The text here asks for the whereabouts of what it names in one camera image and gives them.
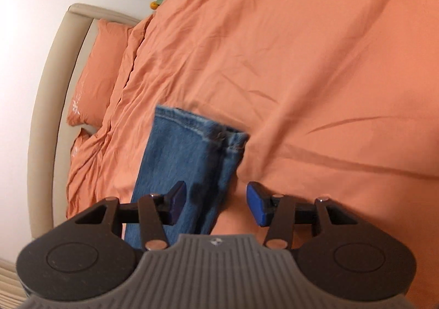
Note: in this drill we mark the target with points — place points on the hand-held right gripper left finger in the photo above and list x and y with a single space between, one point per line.
178 200

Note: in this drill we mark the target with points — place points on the orange pillow under duvet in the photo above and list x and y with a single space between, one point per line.
78 144

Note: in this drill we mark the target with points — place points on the orange duvet cover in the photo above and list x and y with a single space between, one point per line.
291 72

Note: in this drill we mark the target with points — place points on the orange fruit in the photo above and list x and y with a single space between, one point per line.
154 5

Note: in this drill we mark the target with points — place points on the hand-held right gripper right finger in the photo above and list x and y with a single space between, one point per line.
256 202

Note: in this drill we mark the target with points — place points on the large orange embroidered pillow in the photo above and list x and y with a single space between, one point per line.
99 69

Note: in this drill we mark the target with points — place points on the beige curtain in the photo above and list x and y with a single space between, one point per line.
10 285

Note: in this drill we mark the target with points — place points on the blue denim pants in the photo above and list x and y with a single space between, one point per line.
185 165

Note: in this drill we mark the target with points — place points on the beige upholstered headboard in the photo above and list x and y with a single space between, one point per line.
44 106

